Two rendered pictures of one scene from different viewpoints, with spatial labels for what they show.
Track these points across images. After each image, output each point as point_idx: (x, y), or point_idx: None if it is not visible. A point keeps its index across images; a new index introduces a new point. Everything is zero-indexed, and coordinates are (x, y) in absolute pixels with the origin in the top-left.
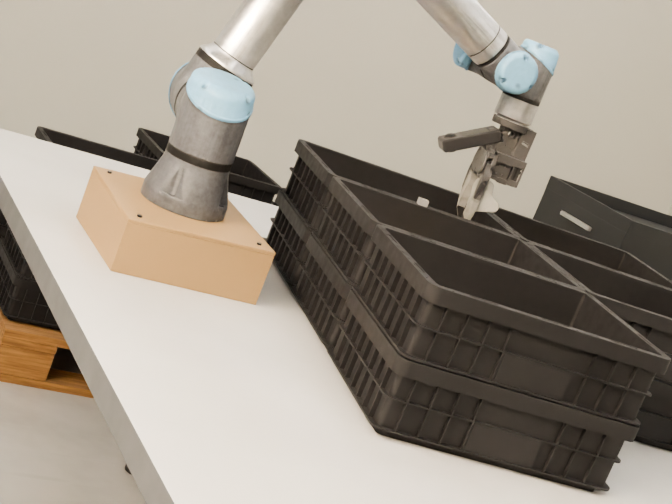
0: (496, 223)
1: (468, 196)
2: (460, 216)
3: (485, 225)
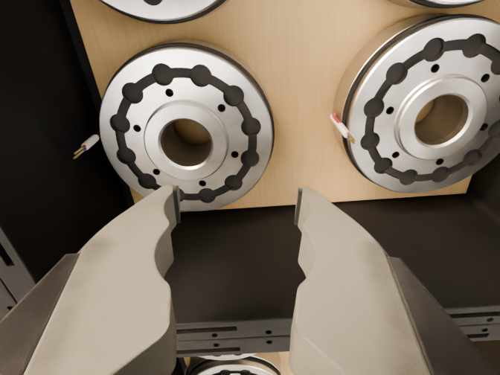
0: (234, 315)
1: (301, 260)
2: (296, 197)
3: (6, 241)
